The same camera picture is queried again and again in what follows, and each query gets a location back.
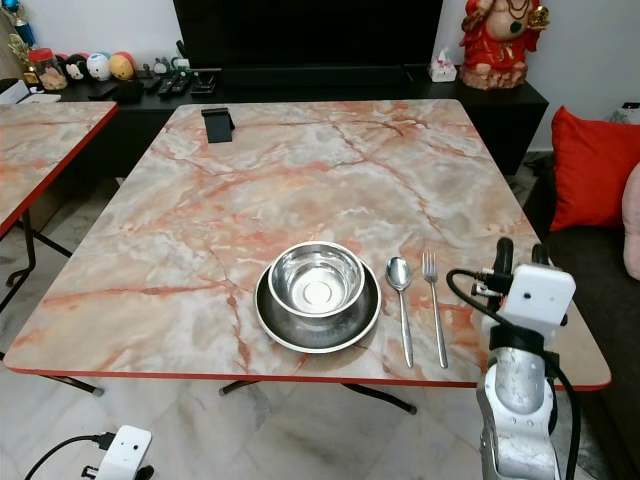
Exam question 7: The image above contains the small black phone stand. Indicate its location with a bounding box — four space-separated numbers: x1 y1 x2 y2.
202 107 236 144

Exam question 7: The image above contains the gold trophy with blue ball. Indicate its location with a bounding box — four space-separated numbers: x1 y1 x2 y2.
0 0 29 76

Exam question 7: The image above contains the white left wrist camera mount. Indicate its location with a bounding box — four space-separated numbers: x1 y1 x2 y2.
98 426 154 480

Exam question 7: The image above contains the white round toy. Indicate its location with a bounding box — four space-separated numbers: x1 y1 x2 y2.
86 52 111 82

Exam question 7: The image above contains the silver metal fork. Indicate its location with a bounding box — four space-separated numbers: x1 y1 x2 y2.
421 250 450 369

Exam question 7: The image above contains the round steel plate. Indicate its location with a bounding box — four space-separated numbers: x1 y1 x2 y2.
254 262 382 354

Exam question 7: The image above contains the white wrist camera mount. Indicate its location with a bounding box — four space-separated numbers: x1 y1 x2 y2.
488 264 578 346
98 426 154 480

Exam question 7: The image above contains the small white red figurine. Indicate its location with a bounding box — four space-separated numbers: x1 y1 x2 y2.
428 45 459 83

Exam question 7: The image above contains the white cardboard box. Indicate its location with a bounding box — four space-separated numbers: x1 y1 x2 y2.
0 78 33 106

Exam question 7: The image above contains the silver metal spoon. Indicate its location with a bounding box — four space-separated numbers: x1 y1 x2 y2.
386 256 416 369

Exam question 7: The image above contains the black remote control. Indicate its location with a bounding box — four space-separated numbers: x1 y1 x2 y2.
155 75 191 98

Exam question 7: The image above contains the red laughing buddha statue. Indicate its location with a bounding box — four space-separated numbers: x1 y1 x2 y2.
458 0 551 91

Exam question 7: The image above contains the black television screen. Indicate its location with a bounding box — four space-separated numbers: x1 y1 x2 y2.
172 0 446 71

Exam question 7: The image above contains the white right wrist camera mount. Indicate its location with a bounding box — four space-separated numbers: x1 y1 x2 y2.
488 264 578 346

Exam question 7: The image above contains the pale pink pillow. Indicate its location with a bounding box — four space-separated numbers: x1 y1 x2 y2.
622 190 640 281

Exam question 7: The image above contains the shiny steel bowl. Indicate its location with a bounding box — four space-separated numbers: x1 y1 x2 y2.
267 242 366 319

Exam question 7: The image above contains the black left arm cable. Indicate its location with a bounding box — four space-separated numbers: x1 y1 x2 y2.
25 432 116 480

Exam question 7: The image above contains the glass jar with red lid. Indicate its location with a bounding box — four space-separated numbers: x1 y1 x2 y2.
28 48 67 93

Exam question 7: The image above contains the black metal table frame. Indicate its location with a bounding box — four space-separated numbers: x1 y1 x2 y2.
345 380 418 414
0 225 106 396

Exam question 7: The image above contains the yellow orange round toy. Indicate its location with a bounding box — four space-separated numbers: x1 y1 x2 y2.
109 51 136 82

